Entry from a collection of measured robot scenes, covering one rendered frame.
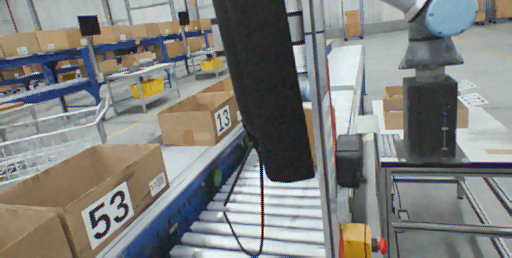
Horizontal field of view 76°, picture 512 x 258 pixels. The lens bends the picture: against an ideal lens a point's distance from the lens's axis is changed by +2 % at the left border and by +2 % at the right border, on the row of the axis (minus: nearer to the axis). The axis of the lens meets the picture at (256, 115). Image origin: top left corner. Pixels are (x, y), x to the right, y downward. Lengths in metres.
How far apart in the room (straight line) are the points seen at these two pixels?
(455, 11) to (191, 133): 1.14
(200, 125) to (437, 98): 1.00
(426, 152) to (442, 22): 0.56
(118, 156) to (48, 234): 0.48
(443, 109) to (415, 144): 0.18
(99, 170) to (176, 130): 0.41
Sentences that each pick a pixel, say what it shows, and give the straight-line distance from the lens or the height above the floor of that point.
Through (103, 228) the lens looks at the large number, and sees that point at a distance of 1.00.
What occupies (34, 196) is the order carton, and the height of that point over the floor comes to 0.99.
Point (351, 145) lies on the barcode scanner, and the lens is 0.83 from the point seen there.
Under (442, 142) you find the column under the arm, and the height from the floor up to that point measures 0.83.
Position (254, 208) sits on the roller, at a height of 0.74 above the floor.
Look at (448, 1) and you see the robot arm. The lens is 1.24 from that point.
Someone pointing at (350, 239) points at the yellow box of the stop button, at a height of 0.87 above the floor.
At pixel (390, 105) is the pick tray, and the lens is 2.13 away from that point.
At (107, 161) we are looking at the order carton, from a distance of 1.35.
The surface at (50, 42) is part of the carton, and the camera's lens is 6.81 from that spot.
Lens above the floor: 1.41
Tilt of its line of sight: 16 degrees down
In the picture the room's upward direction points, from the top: 8 degrees counter-clockwise
